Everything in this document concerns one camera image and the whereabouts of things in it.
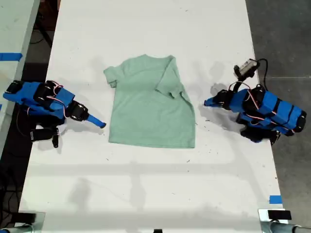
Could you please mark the short blue tape strip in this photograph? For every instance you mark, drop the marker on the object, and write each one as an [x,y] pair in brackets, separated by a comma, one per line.
[275,199]

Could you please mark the black camera box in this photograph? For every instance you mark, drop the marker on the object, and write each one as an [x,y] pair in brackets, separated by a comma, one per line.
[40,135]
[246,68]

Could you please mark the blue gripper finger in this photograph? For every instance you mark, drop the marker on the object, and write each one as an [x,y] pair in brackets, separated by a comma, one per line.
[96,120]
[212,102]

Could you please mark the metal table clamp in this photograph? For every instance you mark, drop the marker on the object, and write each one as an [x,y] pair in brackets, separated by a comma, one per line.
[40,222]
[263,223]

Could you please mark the small black box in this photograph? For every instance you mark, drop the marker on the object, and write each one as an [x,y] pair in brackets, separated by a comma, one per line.
[279,215]
[27,217]

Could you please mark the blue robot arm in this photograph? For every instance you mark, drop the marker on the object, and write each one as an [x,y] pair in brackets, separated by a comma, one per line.
[36,97]
[272,109]

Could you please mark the pale green t-shirt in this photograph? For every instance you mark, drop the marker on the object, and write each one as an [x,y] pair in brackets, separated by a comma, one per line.
[148,114]

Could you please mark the long blue tape strip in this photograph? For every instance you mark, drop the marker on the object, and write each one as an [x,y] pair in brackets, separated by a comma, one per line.
[9,56]

